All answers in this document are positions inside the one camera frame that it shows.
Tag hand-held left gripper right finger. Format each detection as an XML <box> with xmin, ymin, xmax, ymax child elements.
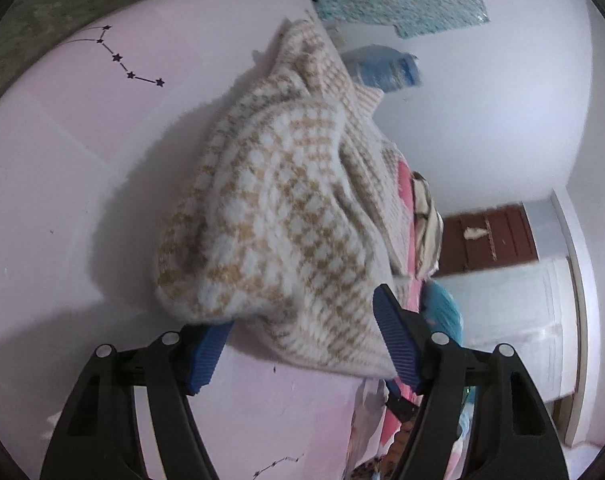
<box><xmin>373</xmin><ymin>284</ymin><xmax>568</xmax><ymax>480</ymax></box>

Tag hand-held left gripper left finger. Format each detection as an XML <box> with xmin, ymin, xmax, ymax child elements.
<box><xmin>40</xmin><ymin>322</ymin><xmax>233</xmax><ymax>480</ymax></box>

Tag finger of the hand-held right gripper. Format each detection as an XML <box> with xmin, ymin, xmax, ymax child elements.
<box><xmin>384</xmin><ymin>379</ymin><xmax>417</xmax><ymax>422</ymax></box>

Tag beige white houndstooth coat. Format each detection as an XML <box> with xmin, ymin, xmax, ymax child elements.
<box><xmin>154</xmin><ymin>19</ymin><xmax>414</xmax><ymax>378</ymax></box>

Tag beige clothes pile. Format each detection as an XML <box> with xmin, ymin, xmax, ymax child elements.
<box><xmin>411</xmin><ymin>171</ymin><xmax>443</xmax><ymax>278</ymax></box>

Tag white panelled wardrobe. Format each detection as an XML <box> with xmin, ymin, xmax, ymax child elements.
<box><xmin>435</xmin><ymin>255</ymin><xmax>583</xmax><ymax>403</ymax></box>

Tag pink red blanket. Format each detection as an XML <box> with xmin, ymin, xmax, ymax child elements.
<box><xmin>350</xmin><ymin>156</ymin><xmax>471</xmax><ymax>480</ymax></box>

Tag brown door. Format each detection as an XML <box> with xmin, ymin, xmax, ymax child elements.
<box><xmin>435</xmin><ymin>202</ymin><xmax>539</xmax><ymax>277</ymax></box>

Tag bed with pink sheet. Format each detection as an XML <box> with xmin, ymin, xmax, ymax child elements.
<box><xmin>0</xmin><ymin>0</ymin><xmax>408</xmax><ymax>480</ymax></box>

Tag blue water bottle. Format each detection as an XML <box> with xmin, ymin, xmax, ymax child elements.
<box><xmin>343</xmin><ymin>45</ymin><xmax>423</xmax><ymax>92</ymax></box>

